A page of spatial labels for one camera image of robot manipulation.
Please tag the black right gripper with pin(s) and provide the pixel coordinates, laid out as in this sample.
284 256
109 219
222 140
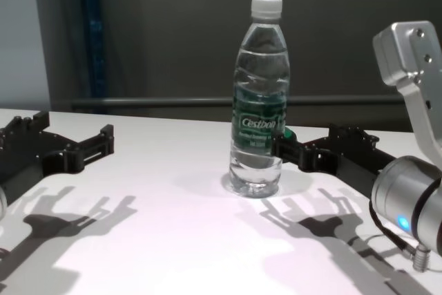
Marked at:
345 158

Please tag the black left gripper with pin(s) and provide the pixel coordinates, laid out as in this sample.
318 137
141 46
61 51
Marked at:
27 157

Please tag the clear water bottle green label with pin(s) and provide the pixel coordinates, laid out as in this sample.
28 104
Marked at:
259 136

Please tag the green YES button black base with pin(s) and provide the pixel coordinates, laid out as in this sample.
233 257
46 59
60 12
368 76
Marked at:
289 134

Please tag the blue vertical post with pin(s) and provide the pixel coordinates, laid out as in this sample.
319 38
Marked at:
95 49

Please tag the grey horizontal rail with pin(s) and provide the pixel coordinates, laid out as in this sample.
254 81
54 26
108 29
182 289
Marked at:
155 103

